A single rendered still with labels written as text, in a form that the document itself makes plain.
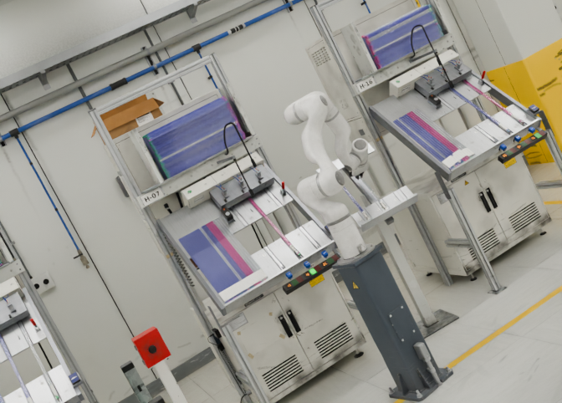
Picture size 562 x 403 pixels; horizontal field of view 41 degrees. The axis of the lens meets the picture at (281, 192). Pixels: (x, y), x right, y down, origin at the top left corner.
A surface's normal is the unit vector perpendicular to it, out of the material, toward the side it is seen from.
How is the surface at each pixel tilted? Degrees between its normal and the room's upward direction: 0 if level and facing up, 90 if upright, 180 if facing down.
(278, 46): 90
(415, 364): 90
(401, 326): 90
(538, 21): 90
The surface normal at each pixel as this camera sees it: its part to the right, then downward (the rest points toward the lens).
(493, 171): 0.33, -0.05
